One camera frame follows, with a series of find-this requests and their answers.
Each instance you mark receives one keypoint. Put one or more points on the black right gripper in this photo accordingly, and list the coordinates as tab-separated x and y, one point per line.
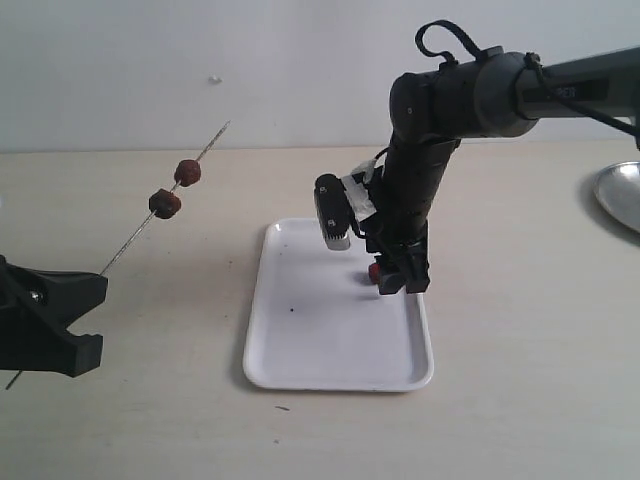
399	246

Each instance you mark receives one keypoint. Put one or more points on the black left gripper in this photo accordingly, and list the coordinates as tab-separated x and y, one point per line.
28	341

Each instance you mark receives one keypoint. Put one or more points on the dark red bead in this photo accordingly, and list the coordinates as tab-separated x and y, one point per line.
164	204
187	173
374	273

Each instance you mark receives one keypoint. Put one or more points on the thin metal skewer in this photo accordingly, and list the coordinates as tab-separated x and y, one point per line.
117	256

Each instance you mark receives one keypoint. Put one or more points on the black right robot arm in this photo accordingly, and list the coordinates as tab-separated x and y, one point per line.
499	95

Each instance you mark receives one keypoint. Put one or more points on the white rectangular tray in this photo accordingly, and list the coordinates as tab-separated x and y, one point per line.
317	323

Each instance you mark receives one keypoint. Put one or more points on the round steel plate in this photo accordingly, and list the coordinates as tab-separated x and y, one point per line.
616	189

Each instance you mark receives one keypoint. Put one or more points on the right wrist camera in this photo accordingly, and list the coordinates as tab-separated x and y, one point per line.
345	204

